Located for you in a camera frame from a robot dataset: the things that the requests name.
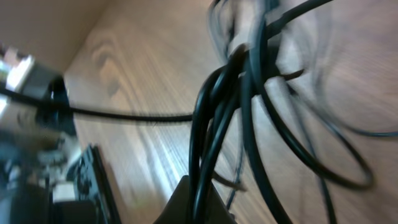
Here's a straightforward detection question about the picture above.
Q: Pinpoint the black USB cable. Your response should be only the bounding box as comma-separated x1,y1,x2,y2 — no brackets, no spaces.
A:
0,86,195,124
186,0,398,224

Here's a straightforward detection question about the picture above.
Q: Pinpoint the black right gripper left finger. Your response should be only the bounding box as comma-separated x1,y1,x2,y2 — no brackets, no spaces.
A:
154,175,190,224

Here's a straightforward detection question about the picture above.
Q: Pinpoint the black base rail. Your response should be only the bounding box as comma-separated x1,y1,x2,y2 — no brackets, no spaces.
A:
67,145,121,224

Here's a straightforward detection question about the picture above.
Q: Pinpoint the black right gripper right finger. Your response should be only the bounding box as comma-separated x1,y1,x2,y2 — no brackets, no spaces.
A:
208,185,236,224

